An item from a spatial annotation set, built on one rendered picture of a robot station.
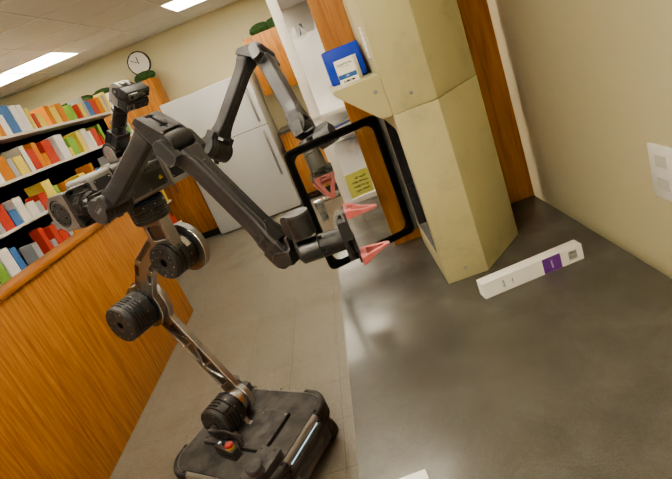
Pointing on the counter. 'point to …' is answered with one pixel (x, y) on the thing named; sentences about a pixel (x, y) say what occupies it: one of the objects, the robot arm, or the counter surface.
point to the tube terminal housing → (436, 114)
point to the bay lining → (406, 173)
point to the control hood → (365, 95)
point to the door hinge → (398, 172)
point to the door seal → (388, 167)
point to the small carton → (348, 69)
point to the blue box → (341, 58)
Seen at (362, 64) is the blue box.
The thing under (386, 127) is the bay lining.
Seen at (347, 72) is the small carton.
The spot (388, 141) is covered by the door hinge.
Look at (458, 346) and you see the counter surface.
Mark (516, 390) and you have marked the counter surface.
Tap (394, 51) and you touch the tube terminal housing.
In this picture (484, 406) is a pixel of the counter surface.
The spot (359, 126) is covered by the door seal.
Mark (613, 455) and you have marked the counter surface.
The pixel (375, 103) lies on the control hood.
